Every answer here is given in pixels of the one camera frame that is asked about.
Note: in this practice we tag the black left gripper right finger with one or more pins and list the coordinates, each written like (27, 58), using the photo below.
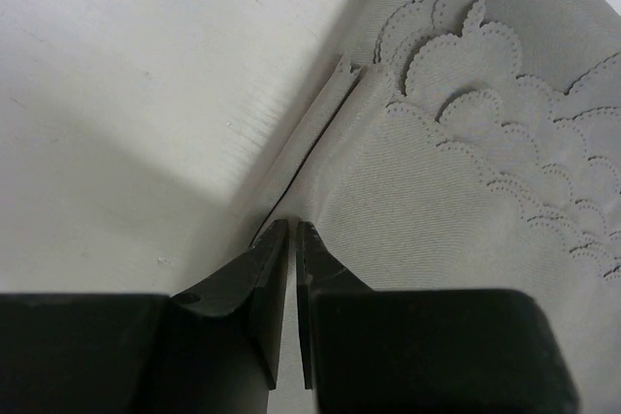
(337, 340)

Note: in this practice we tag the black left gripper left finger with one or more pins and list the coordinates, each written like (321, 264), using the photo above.
(223, 335)

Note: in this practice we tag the grey cloth placemat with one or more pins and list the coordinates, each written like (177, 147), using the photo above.
(474, 143)

